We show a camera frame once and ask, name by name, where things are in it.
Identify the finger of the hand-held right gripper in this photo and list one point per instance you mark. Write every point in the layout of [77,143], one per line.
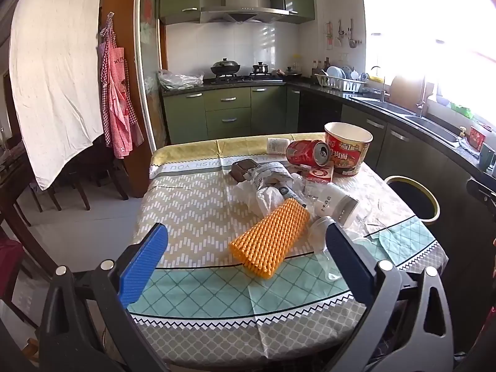
[482,192]

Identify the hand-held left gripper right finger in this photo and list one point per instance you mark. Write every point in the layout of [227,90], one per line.
[348,265]

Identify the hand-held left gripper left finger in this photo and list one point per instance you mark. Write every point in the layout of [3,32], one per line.
[143,269]

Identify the yellow rimmed trash bin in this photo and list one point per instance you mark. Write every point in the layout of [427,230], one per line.
[410,197]

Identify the red and white small box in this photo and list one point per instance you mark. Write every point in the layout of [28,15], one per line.
[319,173]

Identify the red instant noodle cup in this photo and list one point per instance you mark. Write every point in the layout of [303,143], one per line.
[348,155]

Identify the red soda can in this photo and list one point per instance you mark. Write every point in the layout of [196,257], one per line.
[304,153]

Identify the cartoon print tissue pack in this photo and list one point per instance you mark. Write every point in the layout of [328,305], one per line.
[278,145]

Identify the green cup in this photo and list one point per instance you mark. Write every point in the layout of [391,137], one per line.
[487,157]

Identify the clear plastic cup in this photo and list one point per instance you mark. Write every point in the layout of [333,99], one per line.
[319,232]

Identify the red carton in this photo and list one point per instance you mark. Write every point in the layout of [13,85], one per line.
[479,138]

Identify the white cylindrical bottle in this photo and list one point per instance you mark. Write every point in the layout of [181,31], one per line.
[333,203]

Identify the steel kitchen sink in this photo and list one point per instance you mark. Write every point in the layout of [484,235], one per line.
[438,128]

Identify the patterned tablecloth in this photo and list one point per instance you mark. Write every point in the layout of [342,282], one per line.
[193,209]

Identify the green packet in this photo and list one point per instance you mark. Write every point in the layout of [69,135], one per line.
[461,109]

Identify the orange foam net sleeve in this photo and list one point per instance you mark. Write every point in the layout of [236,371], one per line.
[267,236]

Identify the clear plastic wrapper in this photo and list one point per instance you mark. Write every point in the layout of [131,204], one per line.
[302,188]

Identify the dark wooden chair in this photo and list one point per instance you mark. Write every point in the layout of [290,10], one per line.
[112,178]

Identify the white plastic bag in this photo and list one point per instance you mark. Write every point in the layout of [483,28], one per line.
[263,201]

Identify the steel faucet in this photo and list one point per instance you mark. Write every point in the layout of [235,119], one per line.
[383,89]
[422,97]

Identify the crumpled printed plastic bag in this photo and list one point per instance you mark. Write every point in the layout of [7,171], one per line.
[271,176]

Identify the wooden cutting board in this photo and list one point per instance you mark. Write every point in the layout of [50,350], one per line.
[405,93]

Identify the dark red cloth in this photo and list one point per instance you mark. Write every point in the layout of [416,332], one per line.
[9,267]

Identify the brown leather pouch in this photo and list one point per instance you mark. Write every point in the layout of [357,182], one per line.
[242,170]

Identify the dark wooden dining table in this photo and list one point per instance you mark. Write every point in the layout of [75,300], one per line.
[11,186]

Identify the white dish rack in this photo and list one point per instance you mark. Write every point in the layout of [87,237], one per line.
[337,83]

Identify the pink checkered apron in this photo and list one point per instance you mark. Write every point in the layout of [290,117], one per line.
[116,85]

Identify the clear plastic bag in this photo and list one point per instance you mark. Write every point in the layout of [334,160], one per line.
[178,80]

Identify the bright kitchen window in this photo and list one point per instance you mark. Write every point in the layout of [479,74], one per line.
[426,7]

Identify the black frying pan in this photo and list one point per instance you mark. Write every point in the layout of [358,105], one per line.
[290,72]

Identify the hanging metal ladle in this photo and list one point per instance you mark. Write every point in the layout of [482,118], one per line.
[352,37]

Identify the sliding glass door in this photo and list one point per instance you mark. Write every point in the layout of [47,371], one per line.
[151,66]

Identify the gas stove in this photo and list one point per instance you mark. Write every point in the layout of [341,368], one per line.
[248,78]

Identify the hanging metal skimmer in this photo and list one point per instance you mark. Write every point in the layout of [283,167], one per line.
[340,31]

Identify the black cooking pot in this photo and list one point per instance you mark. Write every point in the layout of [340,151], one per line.
[260,68]

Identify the black wok with lid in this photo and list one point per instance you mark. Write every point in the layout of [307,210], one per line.
[225,68]

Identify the white hanging sheet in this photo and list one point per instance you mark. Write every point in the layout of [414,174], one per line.
[54,66]

